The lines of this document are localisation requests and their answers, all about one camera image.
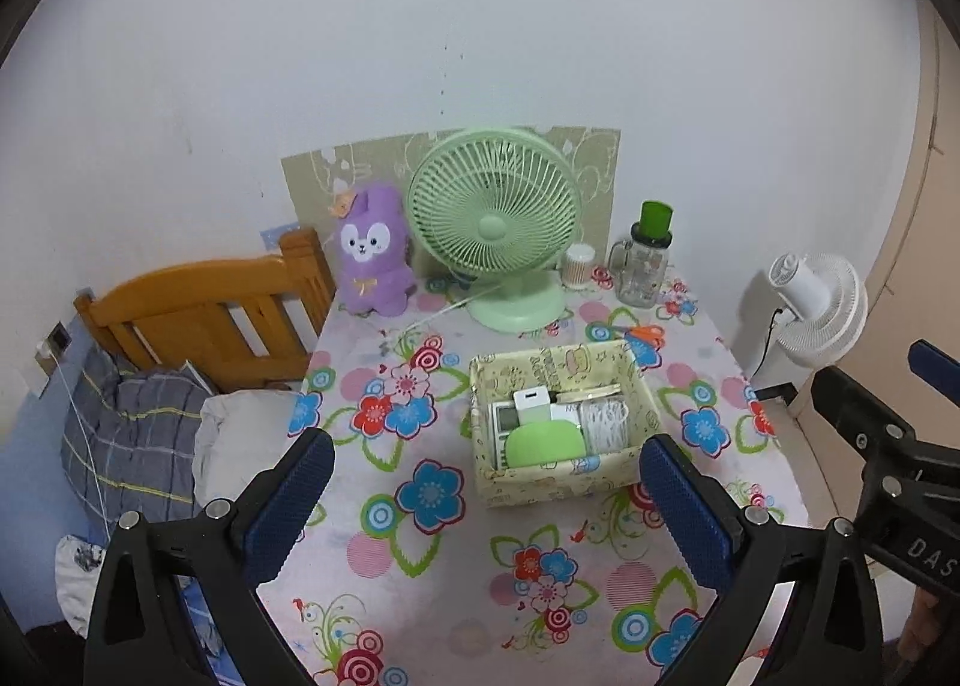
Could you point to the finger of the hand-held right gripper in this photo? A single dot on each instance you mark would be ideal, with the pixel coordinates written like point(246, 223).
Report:
point(844, 405)
point(937, 367)

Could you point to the white pillow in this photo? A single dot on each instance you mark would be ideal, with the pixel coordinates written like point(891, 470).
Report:
point(244, 442)

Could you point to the wall socket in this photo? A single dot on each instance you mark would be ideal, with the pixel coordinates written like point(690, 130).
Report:
point(58, 337)

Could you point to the dark cloth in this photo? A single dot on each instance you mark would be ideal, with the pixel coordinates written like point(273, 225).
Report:
point(60, 656)

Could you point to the white remote control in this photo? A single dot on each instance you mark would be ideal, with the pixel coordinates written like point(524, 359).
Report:
point(502, 435)

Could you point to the wooden bed headboard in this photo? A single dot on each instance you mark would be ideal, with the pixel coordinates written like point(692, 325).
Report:
point(195, 303)

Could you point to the person's right hand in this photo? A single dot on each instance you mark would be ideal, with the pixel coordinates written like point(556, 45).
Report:
point(919, 626)

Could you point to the blue bed sheet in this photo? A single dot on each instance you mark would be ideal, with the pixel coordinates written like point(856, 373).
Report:
point(34, 506)

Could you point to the small white square box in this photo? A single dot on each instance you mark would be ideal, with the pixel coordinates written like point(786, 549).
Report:
point(534, 407)

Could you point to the white cloth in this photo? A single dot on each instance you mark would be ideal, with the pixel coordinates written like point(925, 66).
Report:
point(82, 573)

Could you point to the beige patterned wall panel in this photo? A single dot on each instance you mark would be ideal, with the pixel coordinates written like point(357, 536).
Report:
point(307, 176)

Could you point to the grey plaid pillow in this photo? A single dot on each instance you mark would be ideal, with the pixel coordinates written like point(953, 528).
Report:
point(135, 431)

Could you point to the purple plush toy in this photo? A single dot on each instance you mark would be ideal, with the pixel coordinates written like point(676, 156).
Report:
point(371, 258)

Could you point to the beige door panel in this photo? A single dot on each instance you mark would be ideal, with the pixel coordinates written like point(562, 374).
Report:
point(926, 206)

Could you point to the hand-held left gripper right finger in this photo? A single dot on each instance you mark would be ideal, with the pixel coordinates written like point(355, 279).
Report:
point(686, 513)

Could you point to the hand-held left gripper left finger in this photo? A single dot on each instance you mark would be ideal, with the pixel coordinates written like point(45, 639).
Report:
point(289, 506)

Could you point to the blue wall sticker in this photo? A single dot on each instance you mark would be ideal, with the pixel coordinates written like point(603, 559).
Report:
point(279, 234)

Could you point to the green desk fan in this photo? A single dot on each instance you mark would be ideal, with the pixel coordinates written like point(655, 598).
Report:
point(491, 225)

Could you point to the white floor fan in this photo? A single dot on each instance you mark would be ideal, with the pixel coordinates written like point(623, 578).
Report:
point(817, 315)

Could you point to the clear cotton swab box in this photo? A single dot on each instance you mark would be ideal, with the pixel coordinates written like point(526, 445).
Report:
point(606, 427)

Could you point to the clear jar of cotton swabs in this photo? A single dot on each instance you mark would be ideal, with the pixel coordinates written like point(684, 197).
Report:
point(579, 267)

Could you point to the glass mug with green lid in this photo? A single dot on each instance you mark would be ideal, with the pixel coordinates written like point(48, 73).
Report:
point(641, 270)

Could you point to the yellow printed fabric storage box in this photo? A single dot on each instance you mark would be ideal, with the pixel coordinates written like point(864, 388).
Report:
point(555, 485)

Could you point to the floral tablecloth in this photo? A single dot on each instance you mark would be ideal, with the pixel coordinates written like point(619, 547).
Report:
point(420, 558)

